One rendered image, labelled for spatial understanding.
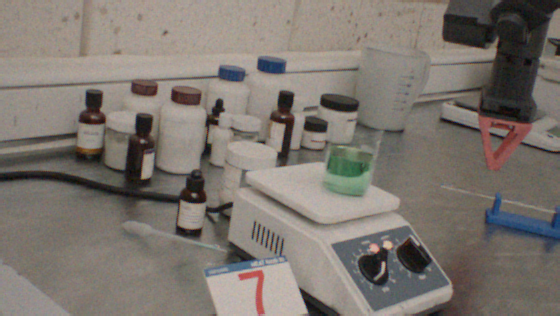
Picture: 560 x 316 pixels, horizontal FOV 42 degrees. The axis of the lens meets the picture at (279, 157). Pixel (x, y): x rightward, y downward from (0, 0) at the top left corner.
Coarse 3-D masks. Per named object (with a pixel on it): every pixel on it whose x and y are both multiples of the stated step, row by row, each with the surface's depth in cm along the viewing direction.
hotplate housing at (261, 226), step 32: (256, 192) 73; (256, 224) 71; (288, 224) 68; (320, 224) 68; (352, 224) 70; (384, 224) 72; (256, 256) 72; (288, 256) 68; (320, 256) 65; (320, 288) 66; (352, 288) 63; (448, 288) 70
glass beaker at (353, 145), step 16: (336, 128) 69; (352, 128) 73; (368, 128) 73; (336, 144) 69; (352, 144) 68; (368, 144) 69; (336, 160) 70; (352, 160) 69; (368, 160) 69; (336, 176) 70; (352, 176) 70; (368, 176) 70; (336, 192) 70; (352, 192) 70; (368, 192) 72
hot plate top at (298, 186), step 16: (256, 176) 73; (272, 176) 73; (288, 176) 74; (304, 176) 75; (320, 176) 76; (272, 192) 70; (288, 192) 70; (304, 192) 71; (320, 192) 71; (384, 192) 75; (304, 208) 67; (320, 208) 67; (336, 208) 68; (352, 208) 69; (368, 208) 70; (384, 208) 71
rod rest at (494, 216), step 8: (496, 192) 99; (496, 200) 97; (488, 208) 100; (496, 208) 97; (488, 216) 97; (496, 216) 97; (504, 216) 98; (512, 216) 98; (520, 216) 99; (496, 224) 97; (504, 224) 97; (512, 224) 96; (520, 224) 96; (528, 224) 96; (536, 224) 97; (544, 224) 97; (552, 224) 97; (536, 232) 96; (544, 232) 96; (552, 232) 96
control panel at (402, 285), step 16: (352, 240) 67; (368, 240) 68; (384, 240) 69; (400, 240) 71; (352, 256) 66; (352, 272) 64; (400, 272) 67; (432, 272) 70; (368, 288) 64; (384, 288) 65; (400, 288) 66; (416, 288) 67; (432, 288) 68; (384, 304) 63
